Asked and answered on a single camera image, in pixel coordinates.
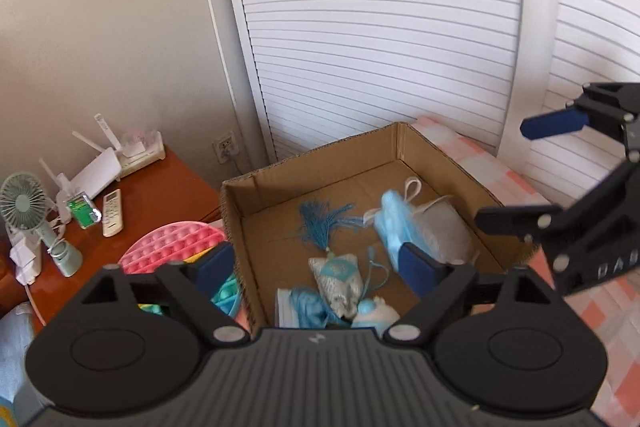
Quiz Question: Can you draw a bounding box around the white wall cable duct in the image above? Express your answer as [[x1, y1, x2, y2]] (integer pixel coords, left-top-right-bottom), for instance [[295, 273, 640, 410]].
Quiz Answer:
[[191, 0, 242, 135]]

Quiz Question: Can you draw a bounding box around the white router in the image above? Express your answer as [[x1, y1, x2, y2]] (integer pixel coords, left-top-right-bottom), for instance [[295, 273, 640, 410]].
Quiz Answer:
[[39, 114, 124, 208]]

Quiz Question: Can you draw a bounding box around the rainbow pop bubble toy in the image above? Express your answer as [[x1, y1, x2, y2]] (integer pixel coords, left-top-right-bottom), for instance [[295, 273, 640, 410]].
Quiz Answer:
[[117, 219, 246, 323]]

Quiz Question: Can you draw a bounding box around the small green desk fan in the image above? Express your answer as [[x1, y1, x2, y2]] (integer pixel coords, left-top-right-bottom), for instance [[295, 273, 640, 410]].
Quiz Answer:
[[0, 172, 83, 278]]

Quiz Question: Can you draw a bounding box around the white louvered closet door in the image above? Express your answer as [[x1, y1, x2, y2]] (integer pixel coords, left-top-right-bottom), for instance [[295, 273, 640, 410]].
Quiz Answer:
[[215, 0, 640, 210]]

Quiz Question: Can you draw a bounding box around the blue and white round toy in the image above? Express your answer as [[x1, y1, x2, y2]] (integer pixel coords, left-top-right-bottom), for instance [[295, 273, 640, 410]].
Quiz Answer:
[[351, 297, 401, 330]]

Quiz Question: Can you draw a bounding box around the bundle of blue face masks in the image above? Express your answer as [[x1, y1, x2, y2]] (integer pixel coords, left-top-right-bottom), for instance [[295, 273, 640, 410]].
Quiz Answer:
[[276, 287, 351, 329]]

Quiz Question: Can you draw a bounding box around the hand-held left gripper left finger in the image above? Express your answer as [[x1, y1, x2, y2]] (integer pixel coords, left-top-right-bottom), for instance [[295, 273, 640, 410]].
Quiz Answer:
[[80, 241, 251, 348]]

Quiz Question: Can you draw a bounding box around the grey-blue cloud print bedding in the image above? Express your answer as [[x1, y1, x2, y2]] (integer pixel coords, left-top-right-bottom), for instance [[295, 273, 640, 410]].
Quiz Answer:
[[0, 302, 57, 427]]

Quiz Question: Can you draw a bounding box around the small green box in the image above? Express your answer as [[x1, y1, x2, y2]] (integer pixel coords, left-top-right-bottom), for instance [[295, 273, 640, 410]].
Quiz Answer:
[[67, 192, 103, 230]]

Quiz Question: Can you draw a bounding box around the white cable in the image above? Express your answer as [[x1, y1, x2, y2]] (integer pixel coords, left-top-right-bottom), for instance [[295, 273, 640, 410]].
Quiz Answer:
[[24, 282, 49, 329]]

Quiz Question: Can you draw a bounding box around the grey pouch with white loop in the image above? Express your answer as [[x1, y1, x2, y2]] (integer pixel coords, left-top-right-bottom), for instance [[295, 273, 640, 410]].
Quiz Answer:
[[402, 177, 478, 265]]

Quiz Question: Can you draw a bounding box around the floral sachet with blue cord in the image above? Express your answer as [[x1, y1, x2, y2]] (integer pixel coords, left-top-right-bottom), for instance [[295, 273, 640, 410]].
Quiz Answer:
[[299, 201, 391, 320]]

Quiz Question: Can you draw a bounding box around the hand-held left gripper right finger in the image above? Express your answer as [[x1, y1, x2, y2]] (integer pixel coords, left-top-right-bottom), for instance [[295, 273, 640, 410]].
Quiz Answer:
[[382, 242, 566, 348]]

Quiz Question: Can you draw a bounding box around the pink checked tablecloth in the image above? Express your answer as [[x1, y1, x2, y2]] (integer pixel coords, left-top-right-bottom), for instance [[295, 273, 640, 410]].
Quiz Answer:
[[410, 114, 640, 427]]

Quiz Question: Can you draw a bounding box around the white power adapter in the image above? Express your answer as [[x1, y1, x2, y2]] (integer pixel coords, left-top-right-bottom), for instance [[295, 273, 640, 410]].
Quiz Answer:
[[9, 227, 44, 286]]

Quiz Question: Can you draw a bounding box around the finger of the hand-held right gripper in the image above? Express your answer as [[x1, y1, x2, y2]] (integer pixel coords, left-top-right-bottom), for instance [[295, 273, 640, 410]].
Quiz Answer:
[[474, 205, 566, 244], [520, 82, 640, 162]]

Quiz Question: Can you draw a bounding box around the white remote control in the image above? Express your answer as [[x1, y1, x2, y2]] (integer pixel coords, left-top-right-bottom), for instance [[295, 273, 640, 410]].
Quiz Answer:
[[102, 189, 124, 238]]

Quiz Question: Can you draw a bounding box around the wooden nightstand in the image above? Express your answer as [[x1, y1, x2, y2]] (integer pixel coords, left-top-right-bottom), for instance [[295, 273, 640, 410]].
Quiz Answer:
[[0, 146, 224, 329]]

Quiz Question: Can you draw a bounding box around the wall socket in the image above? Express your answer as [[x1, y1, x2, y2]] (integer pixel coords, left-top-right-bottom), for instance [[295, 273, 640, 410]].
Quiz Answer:
[[213, 133, 240, 164]]

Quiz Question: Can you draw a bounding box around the cardboard box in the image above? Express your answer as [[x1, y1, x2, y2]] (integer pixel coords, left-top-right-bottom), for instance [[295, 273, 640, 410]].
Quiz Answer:
[[220, 122, 538, 333]]

